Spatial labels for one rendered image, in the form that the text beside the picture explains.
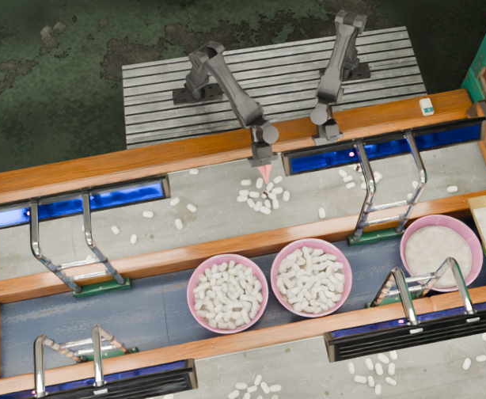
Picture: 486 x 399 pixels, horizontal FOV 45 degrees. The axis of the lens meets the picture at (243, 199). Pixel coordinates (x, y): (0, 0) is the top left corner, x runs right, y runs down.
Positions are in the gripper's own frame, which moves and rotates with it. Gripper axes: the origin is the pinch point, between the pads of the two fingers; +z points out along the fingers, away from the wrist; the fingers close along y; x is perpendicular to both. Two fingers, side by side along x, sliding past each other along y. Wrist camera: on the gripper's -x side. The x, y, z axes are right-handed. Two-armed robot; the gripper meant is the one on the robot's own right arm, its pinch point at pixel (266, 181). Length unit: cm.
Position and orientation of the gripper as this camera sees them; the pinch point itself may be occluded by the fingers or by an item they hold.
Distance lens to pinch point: 204.4
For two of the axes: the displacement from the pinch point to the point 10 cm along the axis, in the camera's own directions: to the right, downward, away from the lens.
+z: 1.7, 9.5, 2.7
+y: 9.8, -1.8, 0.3
